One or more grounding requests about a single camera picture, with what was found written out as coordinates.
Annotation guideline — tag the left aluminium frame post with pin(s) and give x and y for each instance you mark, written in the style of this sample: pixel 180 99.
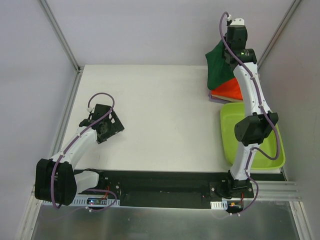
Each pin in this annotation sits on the left aluminium frame post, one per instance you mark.
pixel 59 34

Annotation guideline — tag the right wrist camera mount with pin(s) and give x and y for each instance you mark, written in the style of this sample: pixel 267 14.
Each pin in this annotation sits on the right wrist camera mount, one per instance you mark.
pixel 235 21

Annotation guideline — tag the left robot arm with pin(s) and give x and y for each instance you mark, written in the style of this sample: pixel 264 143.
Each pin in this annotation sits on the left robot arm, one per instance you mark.
pixel 55 177

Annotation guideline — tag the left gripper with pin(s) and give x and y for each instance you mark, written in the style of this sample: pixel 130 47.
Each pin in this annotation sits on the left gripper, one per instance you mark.
pixel 116 122

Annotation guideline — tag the aluminium frame post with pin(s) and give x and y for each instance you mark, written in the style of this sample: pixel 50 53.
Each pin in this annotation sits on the aluminium frame post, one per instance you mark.
pixel 294 5
pixel 59 34

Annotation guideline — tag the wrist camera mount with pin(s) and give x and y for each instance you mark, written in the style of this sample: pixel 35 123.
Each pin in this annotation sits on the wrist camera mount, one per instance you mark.
pixel 235 21
pixel 89 109

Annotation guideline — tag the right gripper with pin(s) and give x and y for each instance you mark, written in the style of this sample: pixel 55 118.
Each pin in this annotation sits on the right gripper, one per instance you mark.
pixel 227 53

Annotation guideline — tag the right white cable duct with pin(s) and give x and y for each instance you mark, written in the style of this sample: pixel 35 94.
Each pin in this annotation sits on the right white cable duct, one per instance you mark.
pixel 219 205

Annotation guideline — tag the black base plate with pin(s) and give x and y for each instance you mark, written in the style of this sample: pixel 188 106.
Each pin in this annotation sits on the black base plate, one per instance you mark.
pixel 159 189

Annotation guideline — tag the white cable duct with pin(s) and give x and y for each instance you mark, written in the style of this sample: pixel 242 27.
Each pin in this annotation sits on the white cable duct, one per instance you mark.
pixel 219 205
pixel 94 202

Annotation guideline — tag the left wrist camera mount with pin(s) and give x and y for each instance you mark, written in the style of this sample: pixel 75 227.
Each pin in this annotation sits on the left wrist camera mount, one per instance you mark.
pixel 89 109

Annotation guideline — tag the right aluminium frame post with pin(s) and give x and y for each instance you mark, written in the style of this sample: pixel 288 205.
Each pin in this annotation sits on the right aluminium frame post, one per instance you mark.
pixel 294 5

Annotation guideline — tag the purple folded t-shirt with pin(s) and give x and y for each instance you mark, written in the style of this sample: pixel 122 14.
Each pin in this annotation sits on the purple folded t-shirt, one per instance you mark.
pixel 216 100

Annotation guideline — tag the left white cable duct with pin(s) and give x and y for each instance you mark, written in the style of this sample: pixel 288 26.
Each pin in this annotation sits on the left white cable duct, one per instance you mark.
pixel 94 202

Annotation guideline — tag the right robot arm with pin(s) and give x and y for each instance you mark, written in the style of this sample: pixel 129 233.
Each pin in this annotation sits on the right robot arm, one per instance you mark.
pixel 259 121

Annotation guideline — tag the beige folded t-shirt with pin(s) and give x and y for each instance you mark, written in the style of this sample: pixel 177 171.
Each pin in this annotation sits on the beige folded t-shirt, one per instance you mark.
pixel 224 98

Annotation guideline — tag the orange folded t-shirt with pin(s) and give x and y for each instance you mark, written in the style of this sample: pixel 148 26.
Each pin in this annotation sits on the orange folded t-shirt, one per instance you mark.
pixel 230 90

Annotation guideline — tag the dark green t-shirt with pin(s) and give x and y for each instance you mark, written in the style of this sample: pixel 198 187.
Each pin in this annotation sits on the dark green t-shirt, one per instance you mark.
pixel 218 71

